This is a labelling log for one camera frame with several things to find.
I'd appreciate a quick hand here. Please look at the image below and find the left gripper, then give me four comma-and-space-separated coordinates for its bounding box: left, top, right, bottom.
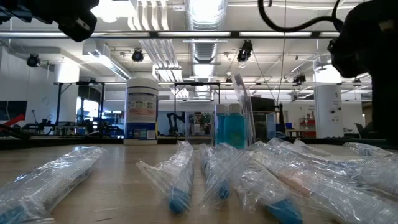
0, 0, 100, 43

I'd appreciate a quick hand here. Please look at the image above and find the syringe blue plunger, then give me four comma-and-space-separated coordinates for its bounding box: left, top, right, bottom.
136, 140, 195, 215
0, 146, 107, 224

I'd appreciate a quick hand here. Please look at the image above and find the teal mouthwash bottle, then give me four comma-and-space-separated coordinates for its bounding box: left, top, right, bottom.
215, 104, 228, 147
225, 103, 249, 150

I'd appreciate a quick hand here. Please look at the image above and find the black ceiling lamp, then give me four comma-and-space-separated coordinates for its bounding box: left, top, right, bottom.
292, 73, 307, 86
236, 39, 254, 63
131, 48, 145, 63
26, 53, 41, 68

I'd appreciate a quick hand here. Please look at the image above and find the white wipes canister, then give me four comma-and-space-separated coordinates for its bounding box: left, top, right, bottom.
123, 77, 159, 146

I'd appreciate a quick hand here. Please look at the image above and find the black overhead beam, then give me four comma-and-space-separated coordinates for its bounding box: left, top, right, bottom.
0, 30, 340, 39

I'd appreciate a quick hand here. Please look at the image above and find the black monitor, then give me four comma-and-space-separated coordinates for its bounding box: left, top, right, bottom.
250, 96, 276, 113

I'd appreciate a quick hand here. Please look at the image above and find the clear acrylic organizer box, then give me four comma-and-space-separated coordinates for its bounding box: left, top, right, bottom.
185, 111, 277, 149

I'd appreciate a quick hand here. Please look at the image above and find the red shelf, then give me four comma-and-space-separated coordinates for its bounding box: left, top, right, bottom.
298, 117, 317, 139

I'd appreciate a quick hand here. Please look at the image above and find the white column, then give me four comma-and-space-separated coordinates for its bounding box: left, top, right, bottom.
313, 63, 343, 139

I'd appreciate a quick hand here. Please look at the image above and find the black frame stand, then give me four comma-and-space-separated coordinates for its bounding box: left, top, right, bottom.
173, 82, 221, 138
54, 80, 106, 136

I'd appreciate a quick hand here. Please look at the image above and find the dark wall screen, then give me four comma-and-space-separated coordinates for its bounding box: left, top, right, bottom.
0, 100, 28, 121

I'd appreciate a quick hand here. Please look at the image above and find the silver ceiling duct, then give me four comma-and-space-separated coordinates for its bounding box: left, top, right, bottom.
185, 0, 228, 100

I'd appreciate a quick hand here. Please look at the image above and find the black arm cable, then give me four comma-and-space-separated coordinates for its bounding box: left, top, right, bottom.
257, 0, 345, 34

